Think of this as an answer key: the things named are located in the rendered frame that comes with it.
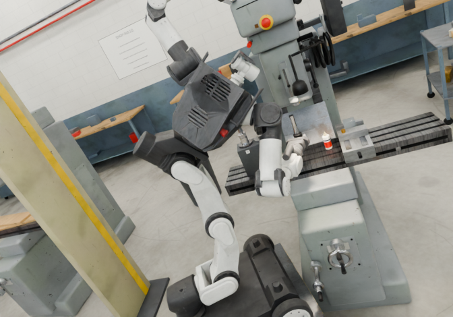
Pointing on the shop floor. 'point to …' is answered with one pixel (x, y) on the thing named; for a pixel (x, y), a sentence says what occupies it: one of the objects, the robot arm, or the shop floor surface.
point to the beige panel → (70, 213)
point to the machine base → (377, 231)
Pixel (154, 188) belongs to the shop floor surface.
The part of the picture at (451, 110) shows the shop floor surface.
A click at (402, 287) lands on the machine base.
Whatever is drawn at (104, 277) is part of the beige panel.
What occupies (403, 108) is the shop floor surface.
